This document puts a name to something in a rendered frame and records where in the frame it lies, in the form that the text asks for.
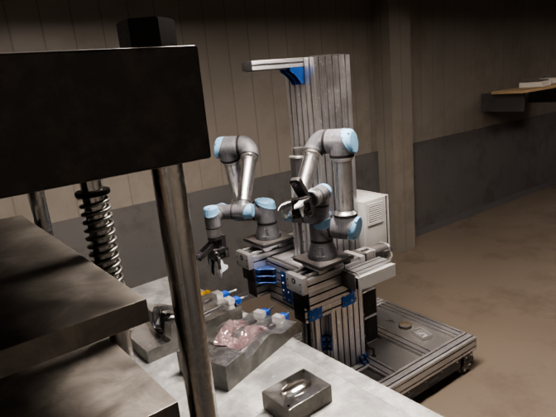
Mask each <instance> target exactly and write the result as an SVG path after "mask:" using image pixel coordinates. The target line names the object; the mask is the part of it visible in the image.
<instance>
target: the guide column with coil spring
mask: <svg viewBox="0 0 556 417"><path fill-rule="evenodd" d="M79 187H80V191H81V193H89V192H95V191H99V190H101V189H103V182H102V180H94V181H89V182H85V183H81V184H79ZM82 200H83V205H90V204H96V203H98V202H101V201H104V200H105V195H103V196H99V197H96V198H90V199H82ZM106 207H107V204H102V205H99V206H97V207H93V208H85V209H84V212H85V213H94V212H98V211H100V210H103V209H105V208H106ZM107 216H108V211H107V212H106V213H102V214H99V215H96V216H92V217H86V221H87V222H92V221H96V220H99V219H102V218H106V217H107ZM109 224H110V222H109V220H107V221H105V222H102V223H98V224H94V225H88V230H93V229H97V228H102V227H105V226H107V225H109ZM110 232H111V228H109V229H106V230H104V231H102V232H95V233H89V238H94V237H101V236H103V235H106V234H108V233H110ZM112 239H113V235H112V236H111V237H107V238H105V239H103V240H99V241H95V242H91V246H98V245H102V244H105V243H107V242H110V241H112ZM113 248H114V244H112V245H109V246H107V247H103V248H99V249H94V250H92V251H93V254H99V253H103V252H107V251H109V250H112V249H113ZM114 256H116V253H115V252H112V253H110V254H108V255H106V256H100V257H94V262H97V261H105V260H107V259H110V258H112V257H114ZM115 264H117V259H116V260H114V261H111V262H109V263H106V264H103V265H98V267H100V268H101V269H105V268H108V267H110V266H114V265H115ZM117 271H118V267H117V268H115V269H113V270H111V271H106V272H107V273H108V274H109V275H112V274H114V273H116V272H117ZM109 339H110V341H111V342H113V343H116V344H117V345H118V346H119V347H120V348H121V349H122V350H123V351H124V352H125V353H126V354H127V355H128V356H130V357H131V358H132V359H133V360H134V361H135V357H134V352H133V347H132V339H131V334H130V330H129V329H128V330H126V331H123V332H120V333H117V334H115V335H113V336H111V337H109Z"/></svg>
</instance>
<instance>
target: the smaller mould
mask: <svg viewBox="0 0 556 417"><path fill-rule="evenodd" d="M261 394H262V402H263V408H264V409H265V410H266V411H268V412H269V413H270V414H272V415H273V416H275V417H309V416H310V415H312V414H313V413H315V412H316V411H318V410H320V409H322V408H323V407H324V406H326V405H328V404H329V403H331V402H332V401H333V398H332V387H331V384H329V383H327V382H326V381H324V380H323V379H321V378H319V377H317V376H316V375H314V374H313V373H311V372H309V371H307V370H305V369H304V368H303V369H301V370H299V371H298V372H296V373H294V374H292V375H291V376H288V377H286V378H285V379H284V380H282V381H279V382H277V383H276V384H275V385H273V386H270V387H269V388H267V389H265V390H263V391H262V392H261Z"/></svg>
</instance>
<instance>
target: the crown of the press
mask: <svg viewBox="0 0 556 417"><path fill-rule="evenodd" d="M116 26H117V35H118V40H119V45H120V48H107V49H87V50H44V51H23V52H2V53H0V199H4V198H8V197H12V196H18V195H22V194H29V193H34V192H38V191H42V190H48V189H55V188H59V187H64V186H68V185H76V184H81V183H85V182H89V181H94V180H101V179H106V178H111V177H115V176H119V175H127V174H131V173H136V172H141V171H145V170H153V169H157V168H161V167H166V166H171V165H178V164H183V163H187V162H191V161H200V160H204V159H208V158H209V157H211V151H210V145H209V133H208V126H207V119H206V112H205V106H204V93H203V86H202V79H201V73H200V66H199V54H198V48H197V46H194V45H192V46H178V45H177V39H176V33H175V21H174V20H172V18H168V17H136V18H128V19H126V20H123V21H121V22H118V24H116Z"/></svg>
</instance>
